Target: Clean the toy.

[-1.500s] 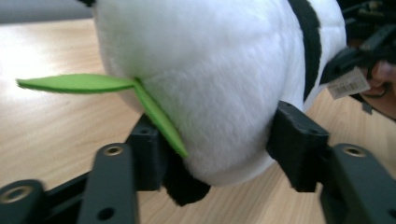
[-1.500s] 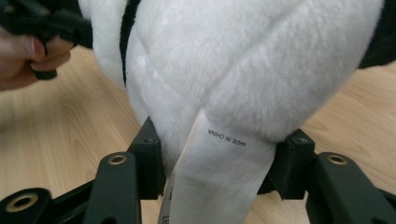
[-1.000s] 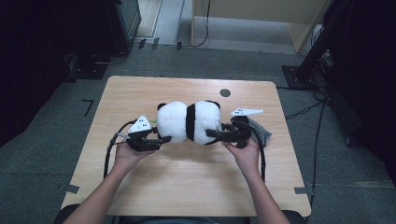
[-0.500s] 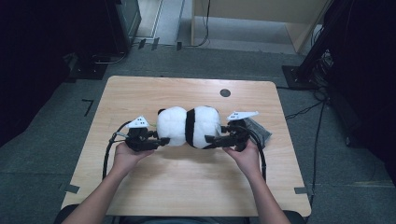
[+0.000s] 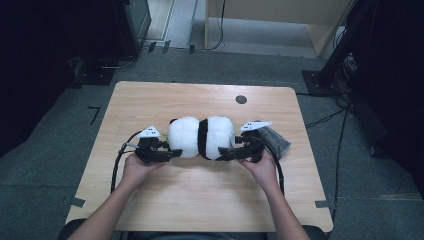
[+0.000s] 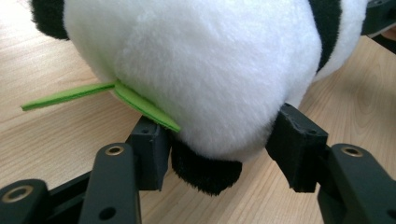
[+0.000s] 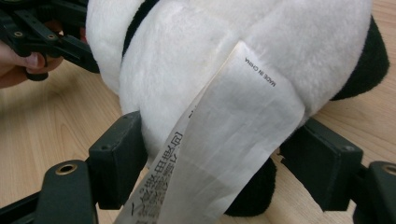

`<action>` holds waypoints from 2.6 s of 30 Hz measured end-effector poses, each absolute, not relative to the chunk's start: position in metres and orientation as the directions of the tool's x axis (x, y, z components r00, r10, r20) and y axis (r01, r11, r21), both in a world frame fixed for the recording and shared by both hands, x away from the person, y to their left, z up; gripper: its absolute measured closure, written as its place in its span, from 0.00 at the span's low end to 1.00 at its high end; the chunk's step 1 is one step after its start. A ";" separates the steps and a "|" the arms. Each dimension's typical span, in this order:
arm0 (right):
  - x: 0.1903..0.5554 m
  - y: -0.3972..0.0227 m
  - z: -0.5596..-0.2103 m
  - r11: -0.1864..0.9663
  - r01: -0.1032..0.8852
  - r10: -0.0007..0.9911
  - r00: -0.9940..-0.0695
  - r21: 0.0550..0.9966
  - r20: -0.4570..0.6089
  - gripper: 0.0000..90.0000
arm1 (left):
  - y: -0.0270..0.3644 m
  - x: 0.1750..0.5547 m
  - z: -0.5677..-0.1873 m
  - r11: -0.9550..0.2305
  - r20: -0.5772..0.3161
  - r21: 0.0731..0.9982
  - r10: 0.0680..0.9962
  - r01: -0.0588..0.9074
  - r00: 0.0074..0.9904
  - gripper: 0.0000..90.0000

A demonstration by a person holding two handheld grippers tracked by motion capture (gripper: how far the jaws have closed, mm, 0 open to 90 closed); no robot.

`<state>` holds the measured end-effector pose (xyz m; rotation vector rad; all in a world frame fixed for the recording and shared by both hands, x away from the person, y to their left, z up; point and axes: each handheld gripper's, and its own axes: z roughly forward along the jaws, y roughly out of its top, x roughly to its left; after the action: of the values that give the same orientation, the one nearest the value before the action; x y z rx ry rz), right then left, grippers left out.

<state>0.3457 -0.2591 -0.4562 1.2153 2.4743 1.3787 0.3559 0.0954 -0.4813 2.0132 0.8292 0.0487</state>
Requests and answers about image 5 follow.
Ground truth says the person's left hand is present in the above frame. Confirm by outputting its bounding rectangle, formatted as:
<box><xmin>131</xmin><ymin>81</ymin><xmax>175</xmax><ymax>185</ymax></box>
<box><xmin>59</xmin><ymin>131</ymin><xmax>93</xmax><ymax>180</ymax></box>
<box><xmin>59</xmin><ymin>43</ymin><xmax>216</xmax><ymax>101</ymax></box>
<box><xmin>121</xmin><ymin>153</ymin><xmax>166</xmax><ymax>191</ymax></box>

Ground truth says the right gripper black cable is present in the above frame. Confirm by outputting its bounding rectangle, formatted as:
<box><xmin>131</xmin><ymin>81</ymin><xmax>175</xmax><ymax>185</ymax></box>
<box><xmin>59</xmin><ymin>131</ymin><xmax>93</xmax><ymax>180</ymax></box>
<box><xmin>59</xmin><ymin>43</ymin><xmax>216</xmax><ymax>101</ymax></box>
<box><xmin>256</xmin><ymin>136</ymin><xmax>285</xmax><ymax>195</ymax></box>

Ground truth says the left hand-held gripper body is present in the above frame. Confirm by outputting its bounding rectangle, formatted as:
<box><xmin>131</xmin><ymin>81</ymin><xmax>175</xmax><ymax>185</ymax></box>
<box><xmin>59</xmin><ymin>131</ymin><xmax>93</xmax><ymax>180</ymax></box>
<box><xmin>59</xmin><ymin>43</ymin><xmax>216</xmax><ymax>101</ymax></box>
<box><xmin>135</xmin><ymin>125</ymin><xmax>162</xmax><ymax>164</ymax></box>

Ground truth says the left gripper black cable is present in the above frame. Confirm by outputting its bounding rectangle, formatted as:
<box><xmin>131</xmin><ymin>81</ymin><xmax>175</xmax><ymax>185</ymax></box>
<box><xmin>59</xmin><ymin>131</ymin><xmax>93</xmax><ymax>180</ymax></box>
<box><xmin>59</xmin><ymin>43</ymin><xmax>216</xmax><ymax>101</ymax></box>
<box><xmin>110</xmin><ymin>130</ymin><xmax>143</xmax><ymax>194</ymax></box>

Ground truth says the dark monitor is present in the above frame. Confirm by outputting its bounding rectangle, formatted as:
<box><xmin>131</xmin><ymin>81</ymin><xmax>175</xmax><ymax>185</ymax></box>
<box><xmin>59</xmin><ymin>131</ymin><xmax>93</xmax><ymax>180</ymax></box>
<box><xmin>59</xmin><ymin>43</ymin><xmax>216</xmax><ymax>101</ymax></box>
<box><xmin>113</xmin><ymin>0</ymin><xmax>152</xmax><ymax>58</ymax></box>

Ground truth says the dark curtain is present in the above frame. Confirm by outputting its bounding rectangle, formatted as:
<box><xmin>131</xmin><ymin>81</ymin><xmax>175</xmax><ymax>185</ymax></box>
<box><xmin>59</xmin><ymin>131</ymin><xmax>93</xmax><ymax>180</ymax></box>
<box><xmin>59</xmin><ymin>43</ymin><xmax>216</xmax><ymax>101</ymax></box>
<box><xmin>0</xmin><ymin>0</ymin><xmax>128</xmax><ymax>158</ymax></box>
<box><xmin>346</xmin><ymin>0</ymin><xmax>424</xmax><ymax>198</ymax></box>

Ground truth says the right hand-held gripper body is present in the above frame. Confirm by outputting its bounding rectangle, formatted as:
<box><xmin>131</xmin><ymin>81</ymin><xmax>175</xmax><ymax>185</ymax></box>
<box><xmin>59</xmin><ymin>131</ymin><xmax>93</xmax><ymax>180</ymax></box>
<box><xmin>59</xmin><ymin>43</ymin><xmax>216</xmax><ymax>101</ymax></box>
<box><xmin>239</xmin><ymin>120</ymin><xmax>273</xmax><ymax>164</ymax></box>

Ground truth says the grey cloth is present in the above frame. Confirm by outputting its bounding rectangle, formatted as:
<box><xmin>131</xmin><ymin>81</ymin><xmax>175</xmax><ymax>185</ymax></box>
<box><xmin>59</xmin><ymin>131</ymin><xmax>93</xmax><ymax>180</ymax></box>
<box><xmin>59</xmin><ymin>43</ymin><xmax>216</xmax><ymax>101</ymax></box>
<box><xmin>258</xmin><ymin>126</ymin><xmax>292</xmax><ymax>158</ymax></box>

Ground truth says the black hanging cable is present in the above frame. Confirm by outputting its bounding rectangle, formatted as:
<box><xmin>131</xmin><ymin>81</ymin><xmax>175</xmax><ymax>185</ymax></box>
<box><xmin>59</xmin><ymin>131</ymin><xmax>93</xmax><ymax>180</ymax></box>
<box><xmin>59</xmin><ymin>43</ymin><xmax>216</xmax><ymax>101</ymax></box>
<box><xmin>199</xmin><ymin>0</ymin><xmax>226</xmax><ymax>52</ymax></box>

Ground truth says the long black floor cable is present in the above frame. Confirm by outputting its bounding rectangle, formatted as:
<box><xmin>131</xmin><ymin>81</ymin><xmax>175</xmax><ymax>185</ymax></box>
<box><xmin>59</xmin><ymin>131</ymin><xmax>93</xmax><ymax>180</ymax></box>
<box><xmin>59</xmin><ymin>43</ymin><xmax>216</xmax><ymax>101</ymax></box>
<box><xmin>304</xmin><ymin>108</ymin><xmax>349</xmax><ymax>231</ymax></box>

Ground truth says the panda plush toy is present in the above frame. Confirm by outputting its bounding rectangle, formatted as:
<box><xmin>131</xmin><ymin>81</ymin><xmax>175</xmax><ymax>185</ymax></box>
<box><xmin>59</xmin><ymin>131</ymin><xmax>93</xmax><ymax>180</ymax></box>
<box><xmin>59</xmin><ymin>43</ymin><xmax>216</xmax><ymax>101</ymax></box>
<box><xmin>166</xmin><ymin>115</ymin><xmax>236</xmax><ymax>162</ymax></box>

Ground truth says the black looped floor cable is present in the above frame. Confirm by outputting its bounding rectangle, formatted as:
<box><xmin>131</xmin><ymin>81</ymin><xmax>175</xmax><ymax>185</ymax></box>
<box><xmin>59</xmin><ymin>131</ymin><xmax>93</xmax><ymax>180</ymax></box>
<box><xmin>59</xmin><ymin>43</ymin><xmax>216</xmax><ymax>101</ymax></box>
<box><xmin>98</xmin><ymin>54</ymin><xmax>136</xmax><ymax>70</ymax></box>

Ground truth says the bundle of black cables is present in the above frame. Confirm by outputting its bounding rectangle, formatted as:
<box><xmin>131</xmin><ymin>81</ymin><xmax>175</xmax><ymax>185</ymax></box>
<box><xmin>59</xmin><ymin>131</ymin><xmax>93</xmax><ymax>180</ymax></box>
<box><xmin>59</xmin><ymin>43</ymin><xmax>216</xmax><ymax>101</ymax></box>
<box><xmin>333</xmin><ymin>53</ymin><xmax>358</xmax><ymax>108</ymax></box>

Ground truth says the black metal stand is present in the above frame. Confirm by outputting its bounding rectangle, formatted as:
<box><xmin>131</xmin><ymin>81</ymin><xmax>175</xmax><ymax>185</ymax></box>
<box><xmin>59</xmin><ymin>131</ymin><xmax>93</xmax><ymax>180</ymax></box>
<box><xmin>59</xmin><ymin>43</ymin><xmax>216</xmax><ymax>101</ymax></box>
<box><xmin>301</xmin><ymin>0</ymin><xmax>368</xmax><ymax>98</ymax></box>

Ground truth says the person's right hand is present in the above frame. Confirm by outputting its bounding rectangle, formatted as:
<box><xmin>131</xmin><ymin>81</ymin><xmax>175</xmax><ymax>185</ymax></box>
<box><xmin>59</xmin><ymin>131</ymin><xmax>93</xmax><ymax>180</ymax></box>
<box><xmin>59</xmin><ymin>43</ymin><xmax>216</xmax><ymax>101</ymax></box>
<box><xmin>237</xmin><ymin>151</ymin><xmax>279</xmax><ymax>191</ymax></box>

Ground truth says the black stand base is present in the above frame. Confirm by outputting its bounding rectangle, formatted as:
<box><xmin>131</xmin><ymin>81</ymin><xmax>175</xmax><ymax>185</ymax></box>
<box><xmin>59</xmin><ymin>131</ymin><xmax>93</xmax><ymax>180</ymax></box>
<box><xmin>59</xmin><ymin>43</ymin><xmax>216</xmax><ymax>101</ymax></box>
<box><xmin>71</xmin><ymin>56</ymin><xmax>116</xmax><ymax>88</ymax></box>

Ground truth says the beige wooden cabinet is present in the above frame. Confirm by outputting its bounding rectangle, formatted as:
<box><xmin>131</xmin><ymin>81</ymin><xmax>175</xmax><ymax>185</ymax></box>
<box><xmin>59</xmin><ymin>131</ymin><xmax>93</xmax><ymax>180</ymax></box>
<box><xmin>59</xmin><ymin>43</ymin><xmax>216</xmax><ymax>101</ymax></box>
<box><xmin>204</xmin><ymin>0</ymin><xmax>354</xmax><ymax>57</ymax></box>

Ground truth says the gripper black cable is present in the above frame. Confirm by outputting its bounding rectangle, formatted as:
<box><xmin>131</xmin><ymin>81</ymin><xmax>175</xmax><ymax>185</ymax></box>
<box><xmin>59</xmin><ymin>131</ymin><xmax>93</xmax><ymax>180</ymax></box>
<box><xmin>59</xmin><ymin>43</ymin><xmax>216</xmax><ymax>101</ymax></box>
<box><xmin>256</xmin><ymin>136</ymin><xmax>285</xmax><ymax>195</ymax></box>
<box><xmin>110</xmin><ymin>130</ymin><xmax>143</xmax><ymax>194</ymax></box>

